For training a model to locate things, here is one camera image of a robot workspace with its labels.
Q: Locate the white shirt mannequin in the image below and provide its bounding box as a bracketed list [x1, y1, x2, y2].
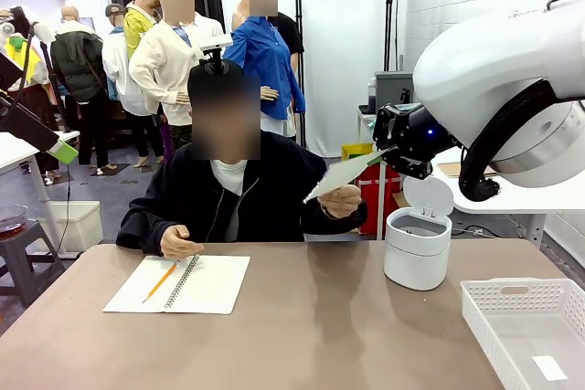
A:
[101, 3, 154, 167]

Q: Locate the white storage crate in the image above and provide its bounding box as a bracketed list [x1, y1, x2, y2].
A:
[48, 200, 104, 254]

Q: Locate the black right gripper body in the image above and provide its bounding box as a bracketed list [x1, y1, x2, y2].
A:
[388, 103, 463, 163]

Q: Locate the black tee mannequin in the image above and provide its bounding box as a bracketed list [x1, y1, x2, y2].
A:
[269, 11, 305, 140]

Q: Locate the person in black jacket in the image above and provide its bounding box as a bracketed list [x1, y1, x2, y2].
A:
[116, 132, 368, 257]

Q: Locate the yellow green bag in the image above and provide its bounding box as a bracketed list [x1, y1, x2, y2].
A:
[341, 142, 377, 199]

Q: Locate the glass vessel with amber liquid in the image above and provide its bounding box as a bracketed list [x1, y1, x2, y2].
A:
[0, 205, 29, 239]

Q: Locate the person's left hand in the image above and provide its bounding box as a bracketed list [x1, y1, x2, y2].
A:
[318, 184, 364, 220]

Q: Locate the blue shirt mannequin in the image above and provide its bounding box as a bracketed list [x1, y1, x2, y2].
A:
[222, 0, 306, 142]

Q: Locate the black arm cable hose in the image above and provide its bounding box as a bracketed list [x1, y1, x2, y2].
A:
[458, 79, 566, 203]

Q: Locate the white spiral notebook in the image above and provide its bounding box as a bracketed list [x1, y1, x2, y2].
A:
[102, 254, 251, 316]

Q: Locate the cream cardigan mannequin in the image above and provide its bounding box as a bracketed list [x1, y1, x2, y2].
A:
[128, 0, 229, 152]

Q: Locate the black cap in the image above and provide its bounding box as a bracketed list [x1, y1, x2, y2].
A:
[186, 59, 261, 103]

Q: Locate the torn white paper sheet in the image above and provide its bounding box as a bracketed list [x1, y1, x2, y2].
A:
[303, 148, 389, 205]

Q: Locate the yellow jacket mannequin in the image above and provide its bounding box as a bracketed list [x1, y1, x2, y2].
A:
[122, 0, 161, 60]

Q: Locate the red bag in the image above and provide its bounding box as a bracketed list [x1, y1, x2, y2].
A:
[355, 162, 403, 236]

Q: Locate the flat cardboard sheet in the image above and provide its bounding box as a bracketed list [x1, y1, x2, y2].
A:
[450, 161, 499, 179]

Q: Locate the white perforated plastic basket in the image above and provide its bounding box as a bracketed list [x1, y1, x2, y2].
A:
[460, 277, 585, 390]

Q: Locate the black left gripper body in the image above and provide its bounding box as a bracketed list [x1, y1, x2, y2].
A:
[0, 51, 24, 92]

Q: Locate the orange pencil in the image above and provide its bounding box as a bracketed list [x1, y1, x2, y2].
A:
[142, 259, 181, 304]

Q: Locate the white lidded trash bin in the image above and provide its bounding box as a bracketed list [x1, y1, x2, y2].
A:
[383, 174, 455, 291]

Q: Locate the grey box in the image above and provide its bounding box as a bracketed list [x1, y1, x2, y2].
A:
[374, 70, 416, 112]

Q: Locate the large white table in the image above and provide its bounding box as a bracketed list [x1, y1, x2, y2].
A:
[431, 146, 585, 252]

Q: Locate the white head camera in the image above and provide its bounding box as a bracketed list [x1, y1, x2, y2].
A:
[199, 35, 234, 76]

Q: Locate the grey stool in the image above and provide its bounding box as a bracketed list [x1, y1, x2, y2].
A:
[0, 220, 65, 309]

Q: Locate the person's right hand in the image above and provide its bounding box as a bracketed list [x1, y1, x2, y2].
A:
[159, 224, 206, 259]

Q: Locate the white work table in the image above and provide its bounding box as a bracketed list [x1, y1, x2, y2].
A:
[0, 130, 81, 258]

